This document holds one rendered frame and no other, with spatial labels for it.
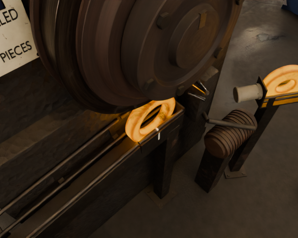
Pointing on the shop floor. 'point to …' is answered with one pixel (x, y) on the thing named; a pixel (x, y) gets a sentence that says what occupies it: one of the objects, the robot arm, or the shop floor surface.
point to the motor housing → (222, 147)
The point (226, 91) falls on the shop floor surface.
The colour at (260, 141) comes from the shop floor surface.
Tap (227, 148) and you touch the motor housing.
